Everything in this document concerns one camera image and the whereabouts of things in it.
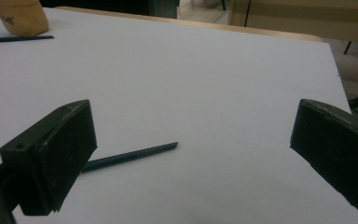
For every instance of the tan fabric pouch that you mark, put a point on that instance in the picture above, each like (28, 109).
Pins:
(21, 17)

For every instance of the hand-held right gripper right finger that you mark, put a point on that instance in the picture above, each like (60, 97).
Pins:
(338, 152)

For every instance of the black metal stand leg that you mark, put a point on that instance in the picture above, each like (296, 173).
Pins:
(347, 47)

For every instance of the thin black pole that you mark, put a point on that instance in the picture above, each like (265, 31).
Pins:
(247, 12)

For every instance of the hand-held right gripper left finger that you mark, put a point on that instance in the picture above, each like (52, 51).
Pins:
(52, 155)

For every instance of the dark blue pencil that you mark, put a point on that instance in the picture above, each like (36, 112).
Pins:
(130, 156)

